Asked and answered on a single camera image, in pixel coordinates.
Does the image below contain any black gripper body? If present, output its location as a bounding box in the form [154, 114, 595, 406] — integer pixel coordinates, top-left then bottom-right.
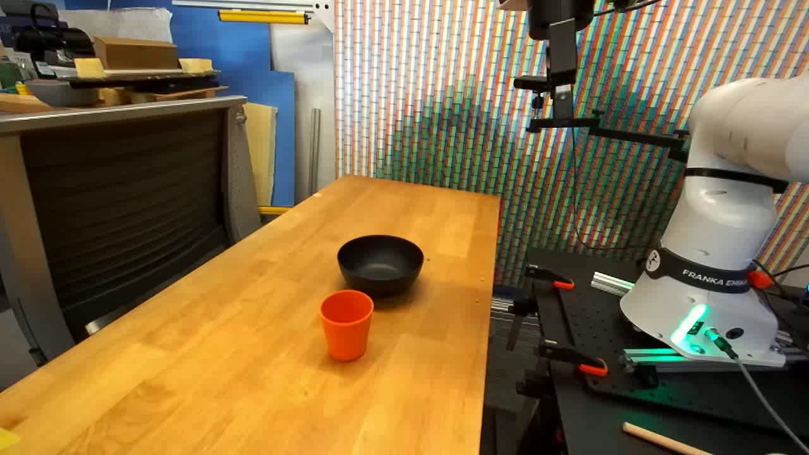
[525, 0, 596, 42]

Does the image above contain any orange plastic cup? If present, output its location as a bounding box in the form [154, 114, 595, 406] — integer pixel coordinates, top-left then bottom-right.
[319, 289, 376, 363]

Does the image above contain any black bowl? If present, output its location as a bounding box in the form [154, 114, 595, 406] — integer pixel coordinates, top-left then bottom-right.
[337, 232, 428, 302]

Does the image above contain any colourful patterned backdrop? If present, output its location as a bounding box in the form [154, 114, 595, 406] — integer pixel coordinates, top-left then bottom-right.
[331, 0, 809, 294]

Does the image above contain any black bar clamp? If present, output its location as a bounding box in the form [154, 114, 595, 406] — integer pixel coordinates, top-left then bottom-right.
[504, 290, 542, 353]

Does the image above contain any grey metal pole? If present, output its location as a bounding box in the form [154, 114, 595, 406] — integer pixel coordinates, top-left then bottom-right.
[305, 107, 326, 197]

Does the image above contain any yellow bar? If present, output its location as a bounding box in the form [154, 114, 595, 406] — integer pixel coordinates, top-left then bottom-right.
[217, 6, 312, 27]

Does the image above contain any red emergency button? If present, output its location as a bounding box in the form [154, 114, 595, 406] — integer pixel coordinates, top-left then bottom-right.
[745, 267, 776, 296]

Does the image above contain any black perforated robot table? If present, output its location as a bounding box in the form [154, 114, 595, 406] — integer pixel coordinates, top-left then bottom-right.
[513, 246, 809, 455]

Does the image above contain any wooden stick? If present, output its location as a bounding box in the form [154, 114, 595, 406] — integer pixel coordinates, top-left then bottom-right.
[619, 420, 715, 455]

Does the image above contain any brown cardboard box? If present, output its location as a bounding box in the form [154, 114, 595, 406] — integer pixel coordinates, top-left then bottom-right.
[91, 35, 185, 73]

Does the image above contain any grey cabinet with dark front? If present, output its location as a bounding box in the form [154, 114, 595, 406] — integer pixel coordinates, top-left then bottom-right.
[0, 94, 265, 391]

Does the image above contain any black machine on cabinet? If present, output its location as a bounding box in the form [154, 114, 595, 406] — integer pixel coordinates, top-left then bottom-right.
[10, 0, 97, 68]

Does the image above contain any black exterior camera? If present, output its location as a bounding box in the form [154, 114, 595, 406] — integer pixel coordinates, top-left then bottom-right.
[511, 70, 581, 97]

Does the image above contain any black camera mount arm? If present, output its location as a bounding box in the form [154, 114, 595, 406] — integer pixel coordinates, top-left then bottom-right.
[525, 88, 693, 164]

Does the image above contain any orange handled bar clamp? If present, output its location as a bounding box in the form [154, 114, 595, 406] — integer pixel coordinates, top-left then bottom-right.
[539, 336, 611, 382]
[523, 260, 580, 296]

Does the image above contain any silver aluminium rail piece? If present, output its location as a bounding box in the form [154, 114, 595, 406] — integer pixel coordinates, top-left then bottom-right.
[590, 267, 637, 298]

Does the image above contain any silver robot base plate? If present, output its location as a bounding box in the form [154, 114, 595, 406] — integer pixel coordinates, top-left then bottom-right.
[619, 331, 800, 374]

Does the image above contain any grey base cable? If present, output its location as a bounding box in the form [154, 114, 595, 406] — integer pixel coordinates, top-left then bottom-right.
[731, 353, 809, 455]

